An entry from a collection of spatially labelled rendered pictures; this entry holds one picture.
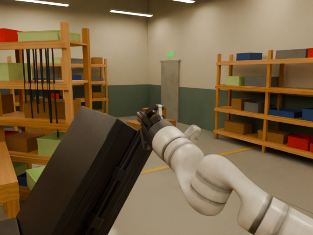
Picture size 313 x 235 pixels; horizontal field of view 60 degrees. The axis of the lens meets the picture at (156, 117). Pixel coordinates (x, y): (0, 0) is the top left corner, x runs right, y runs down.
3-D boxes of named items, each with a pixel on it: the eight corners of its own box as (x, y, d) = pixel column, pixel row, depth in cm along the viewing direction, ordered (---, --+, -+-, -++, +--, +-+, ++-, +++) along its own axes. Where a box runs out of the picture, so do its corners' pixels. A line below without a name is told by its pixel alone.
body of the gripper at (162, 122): (159, 124, 58) (141, 108, 66) (149, 158, 61) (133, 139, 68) (187, 126, 62) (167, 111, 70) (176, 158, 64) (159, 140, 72)
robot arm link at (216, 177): (212, 146, 51) (285, 185, 46) (193, 185, 53) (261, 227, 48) (200, 151, 45) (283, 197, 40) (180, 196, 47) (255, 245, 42)
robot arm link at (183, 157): (180, 175, 61) (197, 140, 59) (225, 223, 48) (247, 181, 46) (155, 171, 57) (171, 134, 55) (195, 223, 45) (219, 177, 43)
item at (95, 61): (109, 121, 971) (107, 57, 934) (9, 131, 805) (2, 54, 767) (103, 119, 1016) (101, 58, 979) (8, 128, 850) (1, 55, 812)
